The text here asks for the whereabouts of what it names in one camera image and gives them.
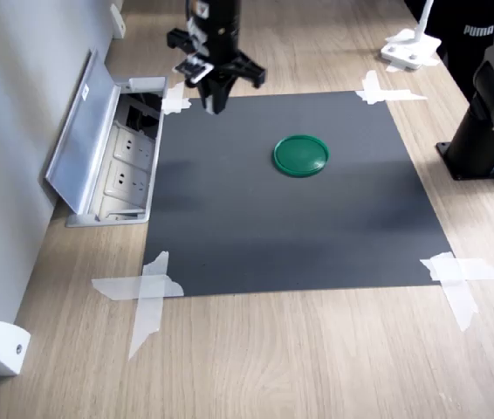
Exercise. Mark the round green lid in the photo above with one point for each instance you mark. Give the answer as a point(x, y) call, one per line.
point(301, 155)

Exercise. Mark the white tape cross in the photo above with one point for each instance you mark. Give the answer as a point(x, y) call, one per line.
point(382, 92)
point(142, 292)
point(176, 99)
point(458, 279)

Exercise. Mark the white power socket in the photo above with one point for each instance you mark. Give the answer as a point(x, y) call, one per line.
point(126, 179)
point(132, 147)

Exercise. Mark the dark grey mat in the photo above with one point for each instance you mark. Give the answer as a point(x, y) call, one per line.
point(282, 218)

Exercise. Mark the grey partition panel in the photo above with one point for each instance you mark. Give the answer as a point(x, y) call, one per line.
point(15, 153)

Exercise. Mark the person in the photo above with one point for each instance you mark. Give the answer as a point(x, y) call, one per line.
point(465, 48)

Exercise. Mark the small white partition bracket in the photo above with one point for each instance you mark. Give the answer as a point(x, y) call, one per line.
point(4, 349)
point(117, 19)

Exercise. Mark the white taped camera bracket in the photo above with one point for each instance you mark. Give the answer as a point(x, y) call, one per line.
point(410, 46)

